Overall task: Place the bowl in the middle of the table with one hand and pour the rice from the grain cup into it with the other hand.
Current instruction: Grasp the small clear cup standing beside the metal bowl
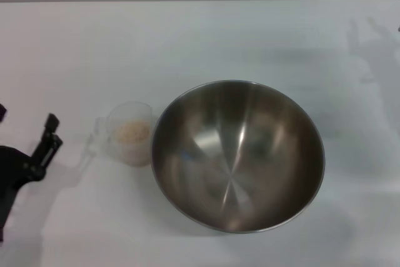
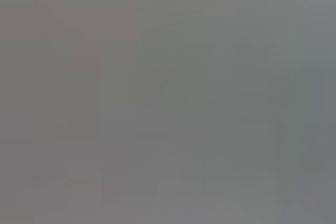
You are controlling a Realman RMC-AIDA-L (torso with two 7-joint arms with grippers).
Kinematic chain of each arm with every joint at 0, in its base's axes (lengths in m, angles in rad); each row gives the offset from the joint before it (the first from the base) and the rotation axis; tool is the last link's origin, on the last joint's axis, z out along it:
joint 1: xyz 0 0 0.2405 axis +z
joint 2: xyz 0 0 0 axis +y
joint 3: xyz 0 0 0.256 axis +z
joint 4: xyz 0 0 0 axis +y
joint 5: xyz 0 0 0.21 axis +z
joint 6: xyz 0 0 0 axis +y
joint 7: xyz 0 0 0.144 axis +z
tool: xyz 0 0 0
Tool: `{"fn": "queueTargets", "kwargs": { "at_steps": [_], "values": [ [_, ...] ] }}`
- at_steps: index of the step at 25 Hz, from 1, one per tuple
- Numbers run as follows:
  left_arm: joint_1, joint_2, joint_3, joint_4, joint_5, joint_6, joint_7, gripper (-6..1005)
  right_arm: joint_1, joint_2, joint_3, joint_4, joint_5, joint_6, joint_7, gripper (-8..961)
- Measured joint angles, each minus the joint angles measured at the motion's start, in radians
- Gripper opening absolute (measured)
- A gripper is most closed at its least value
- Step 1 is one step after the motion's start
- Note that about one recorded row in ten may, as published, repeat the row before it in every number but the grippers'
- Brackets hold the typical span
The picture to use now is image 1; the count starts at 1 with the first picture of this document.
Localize clear plastic measuring cup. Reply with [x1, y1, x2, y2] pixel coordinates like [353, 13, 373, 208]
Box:
[86, 101, 158, 168]

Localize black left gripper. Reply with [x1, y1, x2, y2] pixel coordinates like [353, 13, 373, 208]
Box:
[0, 103, 64, 243]

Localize stainless steel mixing bowl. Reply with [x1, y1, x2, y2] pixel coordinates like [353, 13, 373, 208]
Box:
[151, 79, 326, 235]

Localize uncooked rice grains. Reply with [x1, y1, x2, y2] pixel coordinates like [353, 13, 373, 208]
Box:
[114, 120, 150, 143]

